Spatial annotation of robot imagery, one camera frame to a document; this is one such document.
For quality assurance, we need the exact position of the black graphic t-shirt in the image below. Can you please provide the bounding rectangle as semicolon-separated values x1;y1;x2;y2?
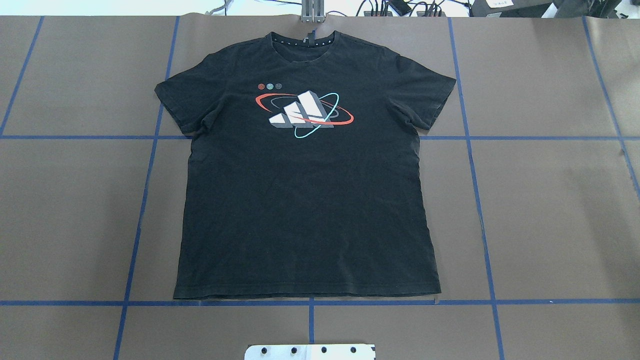
154;31;457;300

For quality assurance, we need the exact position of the grey aluminium mount bracket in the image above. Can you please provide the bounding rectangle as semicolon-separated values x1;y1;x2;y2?
300;0;326;23

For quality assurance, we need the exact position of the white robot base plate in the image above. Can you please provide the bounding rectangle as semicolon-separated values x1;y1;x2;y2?
243;343;377;360

